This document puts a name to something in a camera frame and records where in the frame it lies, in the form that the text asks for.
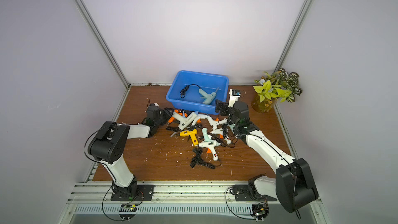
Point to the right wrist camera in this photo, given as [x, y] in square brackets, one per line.
[235, 94]

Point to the blue plastic storage box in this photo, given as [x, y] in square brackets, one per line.
[184, 95]

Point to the white glue gun red switch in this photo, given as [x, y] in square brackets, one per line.
[210, 146]

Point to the small white red glue gun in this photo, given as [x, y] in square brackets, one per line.
[223, 135]

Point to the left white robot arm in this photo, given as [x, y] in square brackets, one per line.
[106, 146]

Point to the white orange glue gun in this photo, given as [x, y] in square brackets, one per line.
[215, 123]

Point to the yellow glue gun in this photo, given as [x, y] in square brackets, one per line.
[192, 135]

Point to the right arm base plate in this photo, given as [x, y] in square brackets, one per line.
[247, 193]

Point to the mint green glue gun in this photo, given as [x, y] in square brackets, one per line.
[208, 98]

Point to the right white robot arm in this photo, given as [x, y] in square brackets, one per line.
[294, 185]

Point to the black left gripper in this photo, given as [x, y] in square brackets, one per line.
[167, 113]

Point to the large white glue gun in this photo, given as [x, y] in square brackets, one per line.
[185, 121]

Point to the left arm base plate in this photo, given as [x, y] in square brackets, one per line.
[133, 193]

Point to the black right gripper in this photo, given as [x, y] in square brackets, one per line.
[224, 109]

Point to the mint glue gun centre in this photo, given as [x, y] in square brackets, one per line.
[206, 137]

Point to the potted green plant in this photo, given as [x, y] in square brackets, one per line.
[277, 86]

